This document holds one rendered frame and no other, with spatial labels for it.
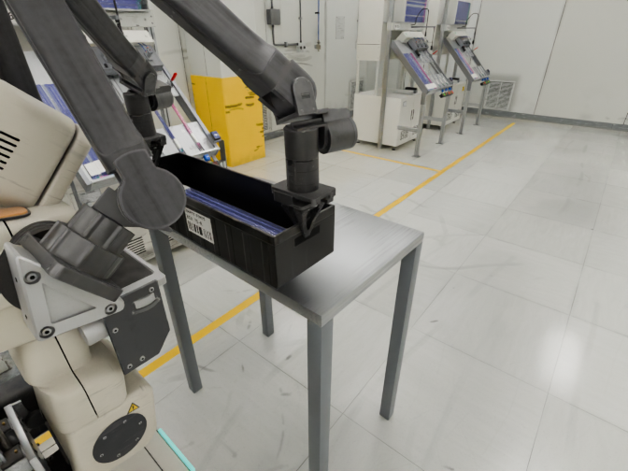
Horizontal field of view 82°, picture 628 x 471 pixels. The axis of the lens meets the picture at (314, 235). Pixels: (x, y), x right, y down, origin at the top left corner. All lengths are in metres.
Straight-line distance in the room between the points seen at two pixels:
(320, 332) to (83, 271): 0.44
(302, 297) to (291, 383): 0.91
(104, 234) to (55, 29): 0.23
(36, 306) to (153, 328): 0.29
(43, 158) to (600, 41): 7.01
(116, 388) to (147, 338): 0.11
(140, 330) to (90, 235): 0.29
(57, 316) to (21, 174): 0.20
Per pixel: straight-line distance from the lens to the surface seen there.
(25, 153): 0.61
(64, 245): 0.50
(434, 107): 5.99
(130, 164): 0.49
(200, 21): 0.58
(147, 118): 1.06
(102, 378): 0.80
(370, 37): 4.74
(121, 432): 0.90
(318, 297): 0.76
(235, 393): 1.63
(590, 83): 7.20
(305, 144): 0.59
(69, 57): 0.53
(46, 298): 0.52
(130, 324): 0.73
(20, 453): 0.91
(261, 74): 0.58
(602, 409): 1.92
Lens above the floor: 1.28
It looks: 29 degrees down
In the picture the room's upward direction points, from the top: straight up
